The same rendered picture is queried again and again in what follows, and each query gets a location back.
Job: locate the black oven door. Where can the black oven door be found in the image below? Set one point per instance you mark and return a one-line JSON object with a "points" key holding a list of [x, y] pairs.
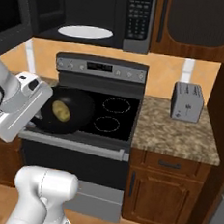
{"points": [[79, 165]]}

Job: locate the grey oven bottom drawer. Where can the grey oven bottom drawer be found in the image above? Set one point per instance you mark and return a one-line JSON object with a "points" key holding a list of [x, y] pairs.
{"points": [[98, 201]]}

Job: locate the black and grey microwave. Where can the black and grey microwave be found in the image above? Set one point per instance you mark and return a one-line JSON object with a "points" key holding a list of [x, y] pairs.
{"points": [[94, 8]]}

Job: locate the grey and black stove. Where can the grey and black stove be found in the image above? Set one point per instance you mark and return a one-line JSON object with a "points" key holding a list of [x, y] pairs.
{"points": [[95, 167]]}

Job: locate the brown base cupboard door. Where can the brown base cupboard door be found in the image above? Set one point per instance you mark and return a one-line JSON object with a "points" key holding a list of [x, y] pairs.
{"points": [[160, 202]]}

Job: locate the grey toaster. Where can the grey toaster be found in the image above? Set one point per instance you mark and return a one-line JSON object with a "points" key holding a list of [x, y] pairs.
{"points": [[186, 103]]}

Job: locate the microwave start button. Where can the microwave start button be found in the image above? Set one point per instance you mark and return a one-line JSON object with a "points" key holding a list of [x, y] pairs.
{"points": [[142, 35]]}

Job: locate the black microwave door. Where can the black microwave door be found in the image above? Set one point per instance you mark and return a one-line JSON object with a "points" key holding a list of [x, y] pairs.
{"points": [[13, 14]]}

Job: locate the yellow-brown potato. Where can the yellow-brown potato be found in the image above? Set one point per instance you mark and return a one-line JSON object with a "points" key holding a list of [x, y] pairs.
{"points": [[61, 111]]}

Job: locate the grey stove knob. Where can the grey stove knob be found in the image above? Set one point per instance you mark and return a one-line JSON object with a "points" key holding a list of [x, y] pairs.
{"points": [[60, 63], [81, 67], [141, 76], [70, 65], [118, 73], [129, 75]]}

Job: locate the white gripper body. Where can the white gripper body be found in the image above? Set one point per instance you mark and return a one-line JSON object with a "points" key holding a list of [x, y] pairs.
{"points": [[21, 118]]}

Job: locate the black glass hob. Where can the black glass hob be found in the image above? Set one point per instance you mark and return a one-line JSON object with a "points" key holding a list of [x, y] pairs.
{"points": [[116, 117]]}

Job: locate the brown wall cupboard door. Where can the brown wall cupboard door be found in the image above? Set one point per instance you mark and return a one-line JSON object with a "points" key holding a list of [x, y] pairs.
{"points": [[203, 25]]}

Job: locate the brown base cupboard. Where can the brown base cupboard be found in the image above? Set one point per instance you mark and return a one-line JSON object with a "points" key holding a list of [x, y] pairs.
{"points": [[1, 161]]}

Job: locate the brown tall cupboard panel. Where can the brown tall cupboard panel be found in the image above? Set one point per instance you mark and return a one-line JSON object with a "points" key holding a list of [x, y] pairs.
{"points": [[221, 134]]}

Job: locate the white microwave turntable plate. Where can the white microwave turntable plate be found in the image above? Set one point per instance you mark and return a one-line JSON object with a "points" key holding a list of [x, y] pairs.
{"points": [[85, 32]]}

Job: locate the brown wooden drawer front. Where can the brown wooden drawer front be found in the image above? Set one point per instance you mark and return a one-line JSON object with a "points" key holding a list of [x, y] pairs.
{"points": [[172, 171]]}

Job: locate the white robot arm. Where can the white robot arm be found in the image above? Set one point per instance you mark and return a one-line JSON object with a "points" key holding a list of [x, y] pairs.
{"points": [[44, 191]]}

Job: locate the black bowl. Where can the black bowl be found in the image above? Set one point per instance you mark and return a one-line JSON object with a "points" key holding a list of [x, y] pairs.
{"points": [[80, 111]]}

